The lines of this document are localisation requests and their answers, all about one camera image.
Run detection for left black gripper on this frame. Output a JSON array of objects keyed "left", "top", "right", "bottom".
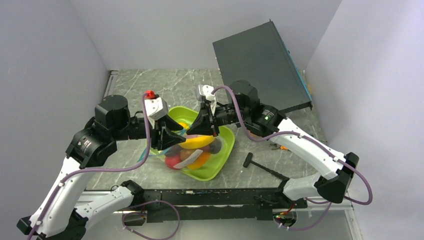
[{"left": 111, "top": 113, "right": 186, "bottom": 150}]

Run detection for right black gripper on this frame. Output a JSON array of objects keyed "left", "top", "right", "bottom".
[{"left": 186, "top": 102, "right": 249, "bottom": 137}]

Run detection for yellow banana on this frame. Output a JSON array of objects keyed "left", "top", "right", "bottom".
[
  {"left": 178, "top": 122, "right": 190, "bottom": 130},
  {"left": 178, "top": 135, "right": 215, "bottom": 150}
]

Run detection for clear zip top bag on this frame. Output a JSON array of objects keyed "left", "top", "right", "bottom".
[{"left": 149, "top": 122, "right": 223, "bottom": 170}]

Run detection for red apple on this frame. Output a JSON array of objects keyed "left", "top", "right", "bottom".
[{"left": 164, "top": 154, "right": 181, "bottom": 170}]

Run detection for purple eggplant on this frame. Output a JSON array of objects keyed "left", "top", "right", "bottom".
[{"left": 164, "top": 145, "right": 183, "bottom": 157}]

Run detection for dark purple plum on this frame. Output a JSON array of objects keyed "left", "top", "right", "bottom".
[{"left": 208, "top": 138, "right": 223, "bottom": 155}]

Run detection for brown kiwi potato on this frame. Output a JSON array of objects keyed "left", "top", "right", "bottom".
[{"left": 180, "top": 149, "right": 196, "bottom": 161}]

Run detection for orange mango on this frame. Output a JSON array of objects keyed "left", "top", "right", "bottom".
[{"left": 186, "top": 152, "right": 212, "bottom": 170}]

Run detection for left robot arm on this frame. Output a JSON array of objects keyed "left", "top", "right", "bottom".
[{"left": 16, "top": 92, "right": 185, "bottom": 240}]

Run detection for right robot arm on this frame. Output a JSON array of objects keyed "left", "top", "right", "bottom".
[{"left": 186, "top": 80, "right": 359, "bottom": 208}]

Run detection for green plastic tray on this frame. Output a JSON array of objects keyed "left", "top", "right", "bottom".
[{"left": 150, "top": 126, "right": 235, "bottom": 182}]

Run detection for black hammer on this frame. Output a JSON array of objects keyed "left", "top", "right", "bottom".
[{"left": 242, "top": 152, "right": 290, "bottom": 181}]

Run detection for dark grey tilted panel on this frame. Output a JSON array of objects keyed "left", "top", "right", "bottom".
[{"left": 212, "top": 20, "right": 313, "bottom": 113}]

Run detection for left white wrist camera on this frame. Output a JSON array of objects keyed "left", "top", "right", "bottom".
[{"left": 144, "top": 90, "right": 169, "bottom": 128}]

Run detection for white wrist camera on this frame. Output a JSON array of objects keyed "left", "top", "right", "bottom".
[
  {"left": 195, "top": 84, "right": 217, "bottom": 114},
  {"left": 144, "top": 90, "right": 169, "bottom": 128}
]

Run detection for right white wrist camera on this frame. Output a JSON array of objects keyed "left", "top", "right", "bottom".
[{"left": 195, "top": 84, "right": 217, "bottom": 114}]

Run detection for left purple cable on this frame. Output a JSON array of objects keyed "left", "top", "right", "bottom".
[{"left": 26, "top": 92, "right": 181, "bottom": 240}]

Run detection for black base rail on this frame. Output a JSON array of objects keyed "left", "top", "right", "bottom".
[{"left": 118, "top": 187, "right": 308, "bottom": 223}]

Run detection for orange handled pliers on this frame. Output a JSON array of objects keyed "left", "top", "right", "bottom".
[{"left": 270, "top": 143, "right": 288, "bottom": 151}]

